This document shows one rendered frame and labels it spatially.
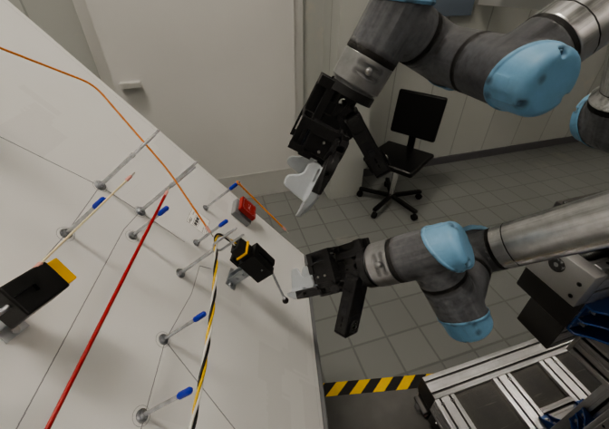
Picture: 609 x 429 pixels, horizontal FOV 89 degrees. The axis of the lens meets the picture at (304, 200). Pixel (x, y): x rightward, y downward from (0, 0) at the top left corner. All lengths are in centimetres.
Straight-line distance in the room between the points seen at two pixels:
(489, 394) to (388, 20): 149
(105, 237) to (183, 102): 195
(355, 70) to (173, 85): 203
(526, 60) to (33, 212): 59
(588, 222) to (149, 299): 63
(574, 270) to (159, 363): 78
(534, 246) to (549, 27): 31
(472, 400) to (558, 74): 138
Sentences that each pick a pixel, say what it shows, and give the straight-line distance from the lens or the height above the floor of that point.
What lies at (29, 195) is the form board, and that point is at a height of 136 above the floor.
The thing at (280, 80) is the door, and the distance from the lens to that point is 245.
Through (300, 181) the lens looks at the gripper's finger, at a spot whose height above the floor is 133.
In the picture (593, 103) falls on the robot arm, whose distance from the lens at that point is 91.
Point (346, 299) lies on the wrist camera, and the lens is 57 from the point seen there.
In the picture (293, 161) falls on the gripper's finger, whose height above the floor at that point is 132.
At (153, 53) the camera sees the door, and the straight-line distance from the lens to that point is 237.
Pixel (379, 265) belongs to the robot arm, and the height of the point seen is 122.
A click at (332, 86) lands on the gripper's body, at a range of 47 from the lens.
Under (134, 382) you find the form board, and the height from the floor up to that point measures 119.
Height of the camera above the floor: 159
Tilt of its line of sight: 35 degrees down
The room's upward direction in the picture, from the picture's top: straight up
